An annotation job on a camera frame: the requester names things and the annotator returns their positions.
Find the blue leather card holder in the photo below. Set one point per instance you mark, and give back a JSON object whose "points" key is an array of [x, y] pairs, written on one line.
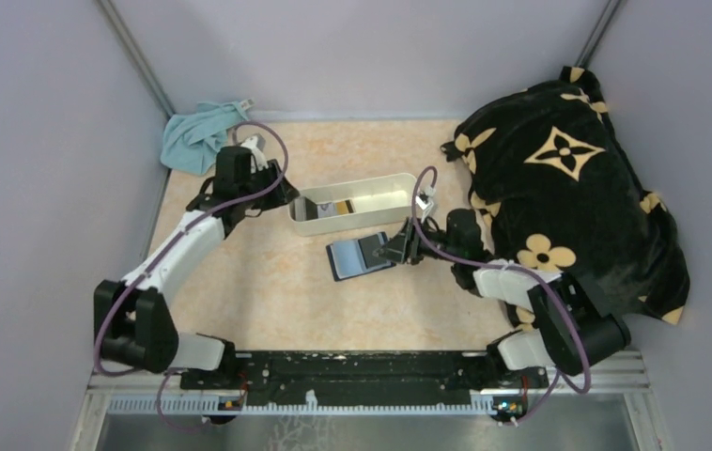
{"points": [[346, 260]]}

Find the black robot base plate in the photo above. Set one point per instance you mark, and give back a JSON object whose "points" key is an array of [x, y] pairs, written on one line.
{"points": [[403, 379]]}

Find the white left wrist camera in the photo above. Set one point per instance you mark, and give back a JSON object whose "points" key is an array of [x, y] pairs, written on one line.
{"points": [[255, 144]]}

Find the white card in bin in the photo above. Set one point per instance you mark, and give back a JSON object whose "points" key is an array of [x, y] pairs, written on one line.
{"points": [[326, 210]]}

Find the white oval plastic bin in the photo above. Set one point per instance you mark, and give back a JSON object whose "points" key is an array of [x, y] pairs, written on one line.
{"points": [[378, 201]]}

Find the grey card in holder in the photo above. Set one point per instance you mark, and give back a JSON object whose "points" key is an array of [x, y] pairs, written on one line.
{"points": [[369, 247]]}

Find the light blue cloth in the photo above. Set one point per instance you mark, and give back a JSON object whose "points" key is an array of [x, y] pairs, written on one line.
{"points": [[191, 142]]}

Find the black gold patterned blanket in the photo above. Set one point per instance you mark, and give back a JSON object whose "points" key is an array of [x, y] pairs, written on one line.
{"points": [[557, 193]]}

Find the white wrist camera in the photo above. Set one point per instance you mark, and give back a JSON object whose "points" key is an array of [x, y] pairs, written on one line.
{"points": [[425, 202], [255, 144]]}

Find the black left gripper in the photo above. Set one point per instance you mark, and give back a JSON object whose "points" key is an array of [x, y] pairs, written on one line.
{"points": [[270, 189]]}

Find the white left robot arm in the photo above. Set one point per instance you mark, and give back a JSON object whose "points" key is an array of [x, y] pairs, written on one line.
{"points": [[133, 326]]}

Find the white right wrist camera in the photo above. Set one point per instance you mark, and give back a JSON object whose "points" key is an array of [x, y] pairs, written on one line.
{"points": [[425, 202]]}

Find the gold card in bin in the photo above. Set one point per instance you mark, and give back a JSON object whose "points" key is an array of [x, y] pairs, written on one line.
{"points": [[344, 207]]}

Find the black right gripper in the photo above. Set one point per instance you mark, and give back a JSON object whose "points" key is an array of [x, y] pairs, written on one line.
{"points": [[410, 242]]}

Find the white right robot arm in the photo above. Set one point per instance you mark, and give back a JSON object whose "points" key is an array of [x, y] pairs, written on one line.
{"points": [[573, 327]]}

